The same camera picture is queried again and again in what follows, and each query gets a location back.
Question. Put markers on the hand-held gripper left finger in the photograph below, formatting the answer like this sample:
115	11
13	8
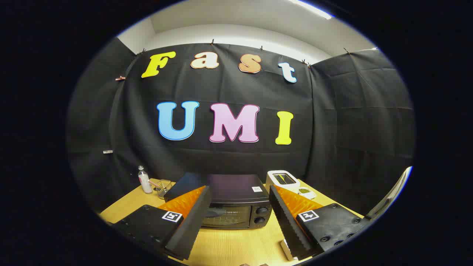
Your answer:
196	221

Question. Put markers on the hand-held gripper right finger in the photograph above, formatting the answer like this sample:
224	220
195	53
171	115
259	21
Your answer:
286	221

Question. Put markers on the black toaster oven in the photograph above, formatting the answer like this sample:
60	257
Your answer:
236	188

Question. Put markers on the white pop-up toaster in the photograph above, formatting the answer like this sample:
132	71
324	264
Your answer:
271	183

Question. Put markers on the white divided dish with beans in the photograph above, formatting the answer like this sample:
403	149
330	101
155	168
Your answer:
306	194

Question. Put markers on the clear container with pink straw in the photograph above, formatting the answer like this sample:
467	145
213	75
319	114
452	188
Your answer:
164	188

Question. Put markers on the grey chair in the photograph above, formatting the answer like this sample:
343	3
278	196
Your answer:
388	197

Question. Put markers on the black backdrop cloth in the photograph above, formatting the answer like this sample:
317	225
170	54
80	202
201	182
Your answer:
229	92

